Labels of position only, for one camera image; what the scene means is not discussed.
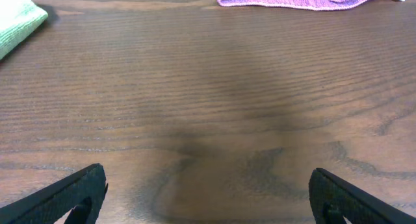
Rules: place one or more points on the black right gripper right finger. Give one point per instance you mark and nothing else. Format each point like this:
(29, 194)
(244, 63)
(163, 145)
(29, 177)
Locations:
(334, 200)

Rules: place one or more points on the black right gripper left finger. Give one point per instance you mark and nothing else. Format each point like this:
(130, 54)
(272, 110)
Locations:
(79, 195)

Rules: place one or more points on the green cloth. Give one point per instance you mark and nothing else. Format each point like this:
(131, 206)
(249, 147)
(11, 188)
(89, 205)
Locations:
(19, 18)

